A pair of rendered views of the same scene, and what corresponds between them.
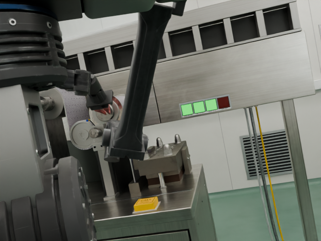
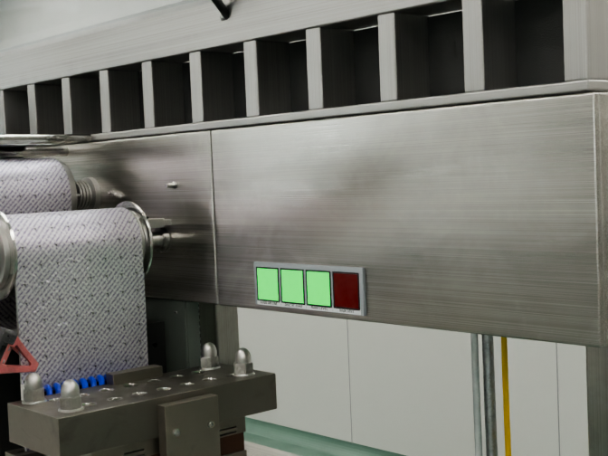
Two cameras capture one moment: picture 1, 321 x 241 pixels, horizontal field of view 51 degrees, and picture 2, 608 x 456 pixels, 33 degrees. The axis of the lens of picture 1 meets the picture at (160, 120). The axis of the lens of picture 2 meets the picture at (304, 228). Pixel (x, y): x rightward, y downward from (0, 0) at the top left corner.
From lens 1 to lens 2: 1.25 m
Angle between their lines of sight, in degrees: 37
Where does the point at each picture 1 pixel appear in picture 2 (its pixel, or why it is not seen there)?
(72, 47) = (91, 52)
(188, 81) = (281, 200)
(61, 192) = not seen: outside the picture
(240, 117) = not seen: outside the picture
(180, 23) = (281, 15)
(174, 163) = (55, 440)
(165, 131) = not seen: outside the picture
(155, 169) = (30, 437)
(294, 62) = (549, 207)
